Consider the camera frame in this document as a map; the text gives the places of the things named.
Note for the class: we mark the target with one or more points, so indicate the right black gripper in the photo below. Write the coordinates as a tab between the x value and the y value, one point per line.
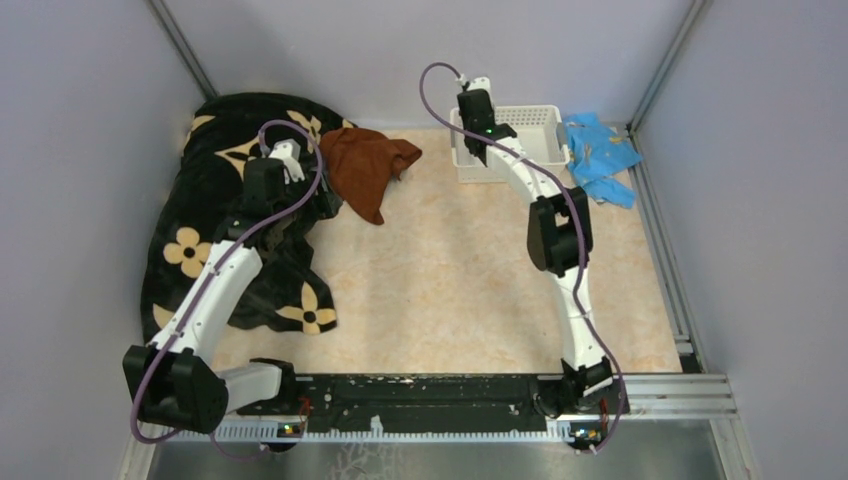
489	107

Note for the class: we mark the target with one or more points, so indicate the white plastic basket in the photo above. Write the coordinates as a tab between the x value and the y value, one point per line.
539	129

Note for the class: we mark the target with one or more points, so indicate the brown towel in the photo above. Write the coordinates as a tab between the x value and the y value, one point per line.
361	163

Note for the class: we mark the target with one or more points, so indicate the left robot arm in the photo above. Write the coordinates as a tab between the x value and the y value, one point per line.
170	378

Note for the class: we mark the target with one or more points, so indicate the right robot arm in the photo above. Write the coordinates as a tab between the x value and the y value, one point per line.
558	244

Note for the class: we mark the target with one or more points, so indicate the black blanket with tan flowers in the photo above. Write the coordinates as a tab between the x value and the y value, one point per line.
226	136

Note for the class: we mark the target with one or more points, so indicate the light blue cloth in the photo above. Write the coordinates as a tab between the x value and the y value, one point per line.
599	154

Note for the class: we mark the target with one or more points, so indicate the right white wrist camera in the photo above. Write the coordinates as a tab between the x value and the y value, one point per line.
482	83

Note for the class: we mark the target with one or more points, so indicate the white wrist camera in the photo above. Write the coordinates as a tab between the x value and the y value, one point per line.
482	83
288	152

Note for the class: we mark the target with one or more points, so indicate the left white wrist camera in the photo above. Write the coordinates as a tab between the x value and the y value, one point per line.
288	152

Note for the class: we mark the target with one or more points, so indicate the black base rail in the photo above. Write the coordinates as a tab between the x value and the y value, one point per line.
434	404

